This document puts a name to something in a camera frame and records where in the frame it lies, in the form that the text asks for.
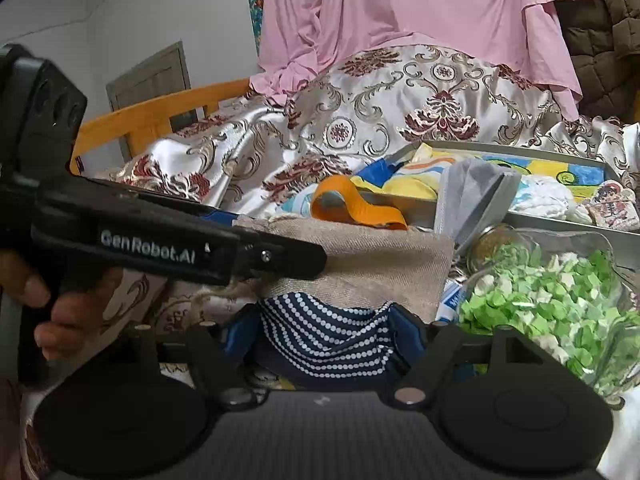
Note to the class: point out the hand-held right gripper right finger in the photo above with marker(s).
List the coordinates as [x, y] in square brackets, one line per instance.
[407, 332]

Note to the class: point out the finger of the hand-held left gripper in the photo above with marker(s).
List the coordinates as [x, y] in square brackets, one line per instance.
[200, 207]
[280, 257]

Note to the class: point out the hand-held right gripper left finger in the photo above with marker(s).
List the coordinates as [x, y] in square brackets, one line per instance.
[242, 335]

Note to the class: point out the beige burlap pouch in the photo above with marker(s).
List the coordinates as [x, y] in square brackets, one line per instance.
[375, 265]

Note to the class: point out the navy dotted sock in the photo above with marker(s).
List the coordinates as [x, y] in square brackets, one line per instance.
[325, 335]

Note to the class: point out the grey cloth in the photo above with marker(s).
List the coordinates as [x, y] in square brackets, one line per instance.
[475, 200]

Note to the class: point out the cartoon print metal tray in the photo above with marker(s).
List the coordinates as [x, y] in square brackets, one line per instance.
[550, 167]

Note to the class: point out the person's left hand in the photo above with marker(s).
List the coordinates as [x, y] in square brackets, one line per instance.
[80, 315]

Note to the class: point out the blue white carton box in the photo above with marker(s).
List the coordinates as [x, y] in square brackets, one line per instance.
[450, 302]

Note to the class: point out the blue orange print cloth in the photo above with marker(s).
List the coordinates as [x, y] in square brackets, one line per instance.
[297, 205]

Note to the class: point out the bag of green paper pieces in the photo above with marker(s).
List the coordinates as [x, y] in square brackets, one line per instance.
[530, 300]

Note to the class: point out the floral satin blanket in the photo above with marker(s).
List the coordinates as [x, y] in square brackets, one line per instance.
[400, 95]

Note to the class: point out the pink bed sheet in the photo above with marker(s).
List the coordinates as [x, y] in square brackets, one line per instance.
[400, 5]

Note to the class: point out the brown quilted jacket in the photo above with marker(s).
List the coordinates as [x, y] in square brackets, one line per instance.
[605, 35]

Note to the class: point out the wooden bed rail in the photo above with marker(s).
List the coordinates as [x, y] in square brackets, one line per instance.
[150, 110]

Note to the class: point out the grey wall panel door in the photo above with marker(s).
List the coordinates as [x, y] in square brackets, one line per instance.
[150, 85]

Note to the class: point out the blue green wall poster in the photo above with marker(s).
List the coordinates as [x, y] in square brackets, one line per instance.
[256, 15]

